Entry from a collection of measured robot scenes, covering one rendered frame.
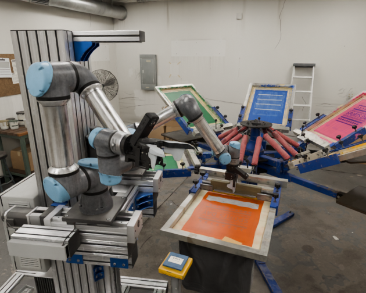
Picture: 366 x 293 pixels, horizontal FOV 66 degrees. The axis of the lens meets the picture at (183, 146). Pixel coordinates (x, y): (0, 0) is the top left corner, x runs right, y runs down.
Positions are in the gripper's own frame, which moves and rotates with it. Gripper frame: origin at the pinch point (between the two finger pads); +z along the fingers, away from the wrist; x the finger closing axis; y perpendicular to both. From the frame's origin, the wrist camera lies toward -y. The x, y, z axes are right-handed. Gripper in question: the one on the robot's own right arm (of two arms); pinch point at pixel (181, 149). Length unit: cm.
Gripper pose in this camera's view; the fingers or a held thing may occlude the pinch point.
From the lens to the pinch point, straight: 78.9
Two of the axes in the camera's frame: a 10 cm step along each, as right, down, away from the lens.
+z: 8.3, 1.7, -5.2
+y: -0.8, 9.8, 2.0
